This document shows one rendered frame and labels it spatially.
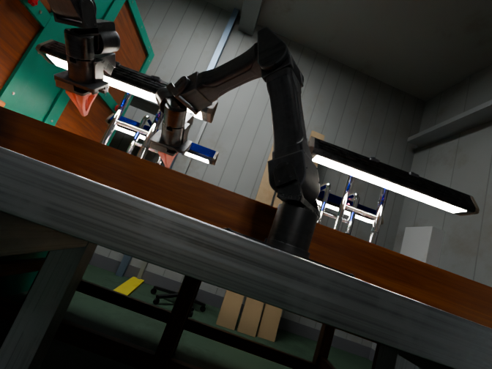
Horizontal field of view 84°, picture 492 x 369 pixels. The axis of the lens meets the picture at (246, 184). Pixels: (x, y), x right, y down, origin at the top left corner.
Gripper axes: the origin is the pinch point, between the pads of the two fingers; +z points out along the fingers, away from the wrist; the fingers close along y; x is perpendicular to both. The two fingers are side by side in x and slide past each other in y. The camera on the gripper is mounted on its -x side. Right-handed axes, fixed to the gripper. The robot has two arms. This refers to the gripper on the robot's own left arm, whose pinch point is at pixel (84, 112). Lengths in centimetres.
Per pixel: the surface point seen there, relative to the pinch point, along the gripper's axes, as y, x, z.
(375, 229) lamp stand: -101, -26, 21
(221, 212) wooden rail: -43.8, 19.9, -2.0
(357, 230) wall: -202, -207, 163
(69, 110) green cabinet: 51, -58, 41
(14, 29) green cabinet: 51, -35, 0
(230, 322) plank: -79, -60, 193
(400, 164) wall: -237, -290, 96
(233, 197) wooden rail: -44.9, 17.0, -4.5
